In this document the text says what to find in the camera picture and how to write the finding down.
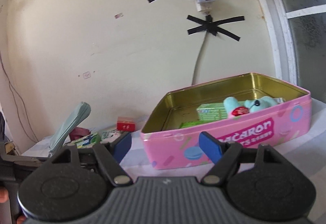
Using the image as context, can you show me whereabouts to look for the white window frame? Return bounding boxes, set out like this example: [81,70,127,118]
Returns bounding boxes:
[251,0,326,88]

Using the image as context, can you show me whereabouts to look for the thin dark wall wire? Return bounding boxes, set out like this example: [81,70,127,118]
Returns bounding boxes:
[0,50,38,143]

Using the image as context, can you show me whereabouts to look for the green blue medicine box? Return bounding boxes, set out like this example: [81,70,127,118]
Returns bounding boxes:
[72,132,101,148]

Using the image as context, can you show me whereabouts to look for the grey power cable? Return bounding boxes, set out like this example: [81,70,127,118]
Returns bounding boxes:
[191,10,214,86]

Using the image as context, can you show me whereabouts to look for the pink tin box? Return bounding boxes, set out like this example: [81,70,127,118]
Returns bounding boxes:
[140,72,312,170]

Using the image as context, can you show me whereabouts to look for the small red box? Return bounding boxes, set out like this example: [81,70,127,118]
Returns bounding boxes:
[117,117,135,132]

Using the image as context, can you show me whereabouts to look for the black tape cross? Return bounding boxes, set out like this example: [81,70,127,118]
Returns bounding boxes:
[187,16,245,42]

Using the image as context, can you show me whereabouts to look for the pink fabric wallet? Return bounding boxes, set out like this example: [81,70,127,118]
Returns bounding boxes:
[69,127,90,141]

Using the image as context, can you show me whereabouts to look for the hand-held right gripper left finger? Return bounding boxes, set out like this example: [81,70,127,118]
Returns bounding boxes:
[46,132,133,187]

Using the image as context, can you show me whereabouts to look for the green wet wipes packet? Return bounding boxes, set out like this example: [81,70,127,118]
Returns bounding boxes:
[180,122,202,129]

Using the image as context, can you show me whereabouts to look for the teal plush toy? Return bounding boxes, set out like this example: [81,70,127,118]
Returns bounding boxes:
[224,96,279,119]

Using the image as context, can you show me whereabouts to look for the patterned tissue pack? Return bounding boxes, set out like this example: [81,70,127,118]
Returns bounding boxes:
[100,129,124,143]

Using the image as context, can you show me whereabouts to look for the mint zipper pouch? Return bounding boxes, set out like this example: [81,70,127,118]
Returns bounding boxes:
[48,102,91,159]

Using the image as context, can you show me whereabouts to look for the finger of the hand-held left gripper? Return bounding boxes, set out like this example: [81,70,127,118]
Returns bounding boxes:
[0,143,50,165]

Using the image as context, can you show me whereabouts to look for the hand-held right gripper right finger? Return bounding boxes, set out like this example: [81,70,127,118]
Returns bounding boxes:
[199,132,291,186]

